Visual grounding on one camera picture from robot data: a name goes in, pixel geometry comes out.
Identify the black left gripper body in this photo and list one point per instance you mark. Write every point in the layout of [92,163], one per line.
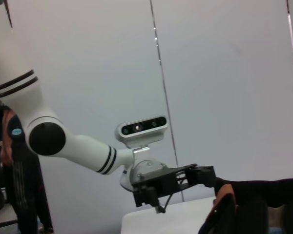
[171,185]

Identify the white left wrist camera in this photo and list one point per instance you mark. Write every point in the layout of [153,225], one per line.
[141,136]

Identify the forearm beside blue logo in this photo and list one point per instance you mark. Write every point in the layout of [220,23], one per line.
[7,146]

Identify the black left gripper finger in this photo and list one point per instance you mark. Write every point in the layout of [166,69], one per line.
[144,195]
[202,176]

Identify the black striped trousers person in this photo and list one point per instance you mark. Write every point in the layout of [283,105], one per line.
[27,182]

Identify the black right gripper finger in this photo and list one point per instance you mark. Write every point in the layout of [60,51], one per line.
[254,217]
[227,217]

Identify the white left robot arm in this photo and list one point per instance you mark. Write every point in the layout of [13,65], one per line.
[88,151]

